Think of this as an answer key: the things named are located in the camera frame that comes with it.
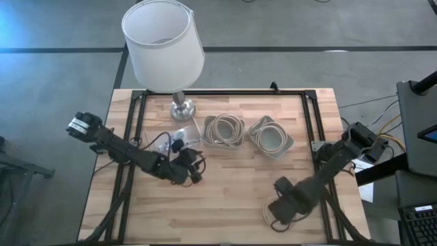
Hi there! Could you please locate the black aluminium rig frame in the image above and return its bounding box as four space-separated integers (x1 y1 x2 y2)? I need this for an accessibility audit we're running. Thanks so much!
83 89 368 246

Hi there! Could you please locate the white paper sheet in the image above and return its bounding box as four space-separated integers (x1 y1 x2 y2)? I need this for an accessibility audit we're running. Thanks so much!
351 159 376 203

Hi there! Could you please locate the black desk bar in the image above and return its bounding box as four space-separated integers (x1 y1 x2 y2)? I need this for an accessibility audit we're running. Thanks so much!
354 152 409 187

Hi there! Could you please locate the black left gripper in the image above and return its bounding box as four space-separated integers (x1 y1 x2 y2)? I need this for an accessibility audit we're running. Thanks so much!
169 138 207 186

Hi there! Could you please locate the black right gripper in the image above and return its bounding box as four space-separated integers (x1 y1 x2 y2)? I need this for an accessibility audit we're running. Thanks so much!
268 176 320 226

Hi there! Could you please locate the thin floor cable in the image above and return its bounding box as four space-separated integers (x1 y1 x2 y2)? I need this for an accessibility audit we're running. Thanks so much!
337 94 399 109

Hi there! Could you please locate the clear plastic bin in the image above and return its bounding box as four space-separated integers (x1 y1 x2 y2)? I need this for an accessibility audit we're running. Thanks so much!
143 124 202 155

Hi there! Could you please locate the dark side furniture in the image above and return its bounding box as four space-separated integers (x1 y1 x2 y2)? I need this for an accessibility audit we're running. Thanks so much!
0 136 55 246

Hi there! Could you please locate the black pole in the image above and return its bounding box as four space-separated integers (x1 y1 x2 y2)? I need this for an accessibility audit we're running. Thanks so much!
411 70 437 96

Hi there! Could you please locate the silver metal post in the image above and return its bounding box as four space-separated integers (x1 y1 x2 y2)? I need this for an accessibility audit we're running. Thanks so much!
169 90 197 122

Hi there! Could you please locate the grey plastic bin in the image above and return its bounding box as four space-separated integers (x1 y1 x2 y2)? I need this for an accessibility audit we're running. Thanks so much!
201 114 246 152
247 115 295 161

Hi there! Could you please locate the tablet screen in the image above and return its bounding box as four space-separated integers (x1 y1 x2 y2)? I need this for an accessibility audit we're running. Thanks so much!
417 124 437 144

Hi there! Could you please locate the black keyboard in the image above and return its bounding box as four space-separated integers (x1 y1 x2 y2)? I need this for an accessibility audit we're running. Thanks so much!
398 204 437 246

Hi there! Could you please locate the grey cart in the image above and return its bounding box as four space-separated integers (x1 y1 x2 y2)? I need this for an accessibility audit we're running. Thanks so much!
395 80 437 178

